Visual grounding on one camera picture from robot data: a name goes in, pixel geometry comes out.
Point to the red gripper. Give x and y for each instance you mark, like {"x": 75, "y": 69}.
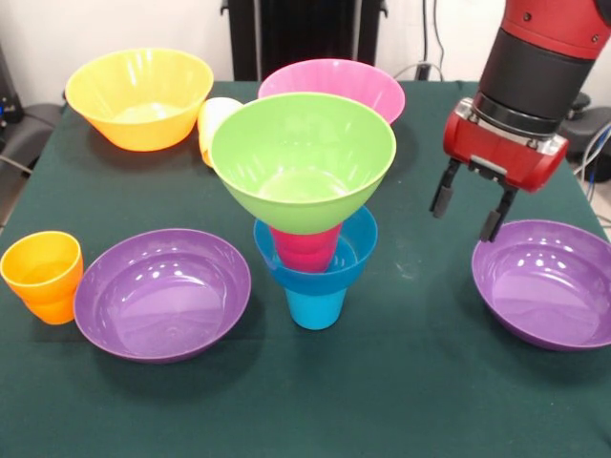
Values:
{"x": 501, "y": 152}

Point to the shallow purple plastic bowl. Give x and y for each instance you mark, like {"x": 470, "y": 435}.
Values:
{"x": 162, "y": 315}
{"x": 549, "y": 300}

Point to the large pink plastic bowl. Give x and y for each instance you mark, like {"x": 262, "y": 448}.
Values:
{"x": 372, "y": 86}

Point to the red plastic cup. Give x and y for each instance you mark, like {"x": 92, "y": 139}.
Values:
{"x": 305, "y": 250}

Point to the small blue plastic bowl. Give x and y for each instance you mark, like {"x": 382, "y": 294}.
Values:
{"x": 315, "y": 281}

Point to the green plastic bowl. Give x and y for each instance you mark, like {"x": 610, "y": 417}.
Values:
{"x": 296, "y": 205}

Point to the blue plastic cup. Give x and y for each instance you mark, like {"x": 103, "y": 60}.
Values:
{"x": 315, "y": 312}

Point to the yellow orange plastic cup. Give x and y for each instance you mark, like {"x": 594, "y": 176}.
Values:
{"x": 206, "y": 124}

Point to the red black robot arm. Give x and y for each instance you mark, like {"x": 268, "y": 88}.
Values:
{"x": 539, "y": 62}

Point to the black stand with knob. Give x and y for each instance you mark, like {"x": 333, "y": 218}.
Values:
{"x": 587, "y": 131}

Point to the black power plug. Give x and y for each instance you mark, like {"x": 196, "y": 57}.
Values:
{"x": 422, "y": 71}

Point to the dark green tablecloth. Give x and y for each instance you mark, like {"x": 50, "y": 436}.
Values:
{"x": 363, "y": 405}

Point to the large orange plastic bowl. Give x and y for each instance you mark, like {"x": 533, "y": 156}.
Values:
{"x": 138, "y": 131}

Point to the black grey chair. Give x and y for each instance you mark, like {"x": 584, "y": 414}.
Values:
{"x": 28, "y": 133}

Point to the black equipment box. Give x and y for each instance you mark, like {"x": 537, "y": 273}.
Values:
{"x": 7, "y": 95}

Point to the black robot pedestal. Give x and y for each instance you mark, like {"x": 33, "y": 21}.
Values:
{"x": 305, "y": 28}

